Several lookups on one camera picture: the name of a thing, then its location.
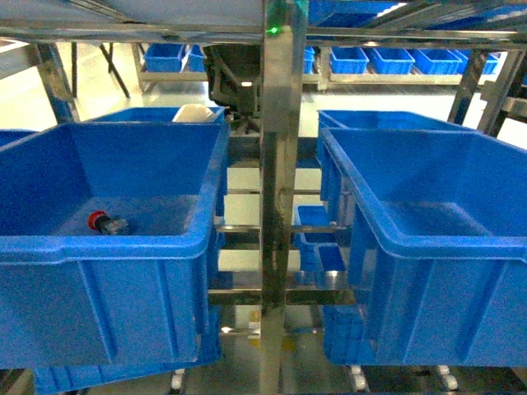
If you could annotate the black office chair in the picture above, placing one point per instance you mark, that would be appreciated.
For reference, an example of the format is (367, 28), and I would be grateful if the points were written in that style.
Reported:
(235, 83)

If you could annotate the large blue bin left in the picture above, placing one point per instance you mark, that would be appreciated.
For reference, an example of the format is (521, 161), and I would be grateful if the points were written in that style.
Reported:
(72, 296)

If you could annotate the red mushroom push button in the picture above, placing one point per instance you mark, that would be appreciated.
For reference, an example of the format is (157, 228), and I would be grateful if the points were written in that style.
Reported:
(101, 222)

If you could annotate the steel shelf upright post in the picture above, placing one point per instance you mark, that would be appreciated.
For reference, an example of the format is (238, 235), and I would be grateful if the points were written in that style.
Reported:
(284, 35)

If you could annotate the large blue bin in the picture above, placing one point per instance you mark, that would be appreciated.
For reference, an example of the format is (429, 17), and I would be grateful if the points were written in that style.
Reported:
(432, 226)
(72, 296)

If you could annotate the large blue bin right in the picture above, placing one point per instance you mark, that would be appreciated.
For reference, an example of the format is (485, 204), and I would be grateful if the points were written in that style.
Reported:
(432, 226)

